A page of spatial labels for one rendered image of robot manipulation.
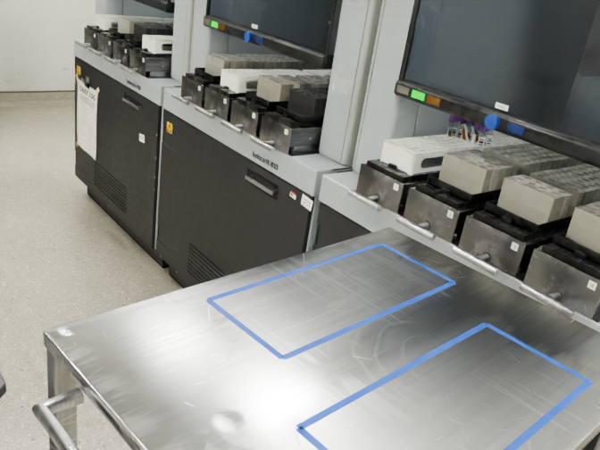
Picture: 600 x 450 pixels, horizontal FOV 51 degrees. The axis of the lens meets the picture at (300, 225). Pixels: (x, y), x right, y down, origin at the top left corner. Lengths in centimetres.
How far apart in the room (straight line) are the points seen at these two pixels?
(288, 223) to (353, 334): 94
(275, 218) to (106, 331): 106
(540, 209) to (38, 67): 389
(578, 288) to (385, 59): 68
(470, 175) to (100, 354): 88
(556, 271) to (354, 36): 75
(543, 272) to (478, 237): 14
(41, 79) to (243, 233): 304
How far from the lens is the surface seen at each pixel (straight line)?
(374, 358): 73
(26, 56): 465
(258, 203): 179
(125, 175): 260
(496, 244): 123
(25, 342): 216
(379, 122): 152
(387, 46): 150
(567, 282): 117
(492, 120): 127
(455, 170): 136
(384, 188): 140
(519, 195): 128
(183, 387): 65
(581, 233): 123
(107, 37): 267
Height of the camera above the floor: 123
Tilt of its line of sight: 24 degrees down
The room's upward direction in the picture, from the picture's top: 9 degrees clockwise
